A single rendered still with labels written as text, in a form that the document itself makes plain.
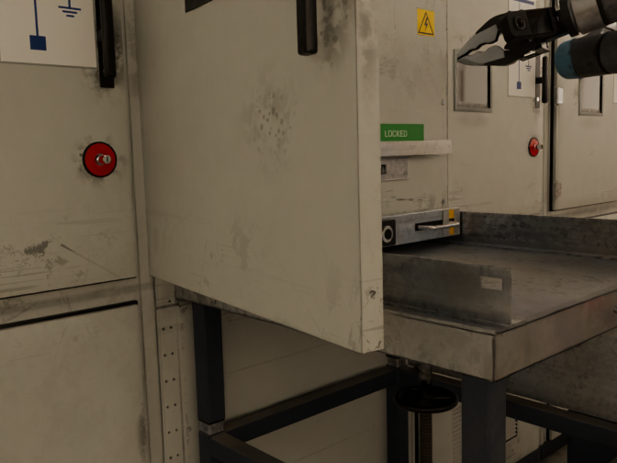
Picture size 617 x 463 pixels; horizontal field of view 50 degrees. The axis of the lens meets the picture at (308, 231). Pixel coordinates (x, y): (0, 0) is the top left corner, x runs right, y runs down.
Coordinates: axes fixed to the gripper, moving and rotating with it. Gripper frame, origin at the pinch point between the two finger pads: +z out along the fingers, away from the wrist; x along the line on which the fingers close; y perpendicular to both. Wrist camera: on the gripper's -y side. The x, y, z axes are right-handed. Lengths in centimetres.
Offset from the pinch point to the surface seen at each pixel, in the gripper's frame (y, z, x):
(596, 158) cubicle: 128, 4, -20
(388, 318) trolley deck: -48, 3, -39
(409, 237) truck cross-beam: -1.1, 19.5, -30.3
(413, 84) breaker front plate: 2.3, 11.7, -1.1
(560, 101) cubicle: 103, 6, -1
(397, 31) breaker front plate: -2.4, 10.2, 8.8
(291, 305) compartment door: -58, 10, -34
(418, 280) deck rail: -45, -1, -36
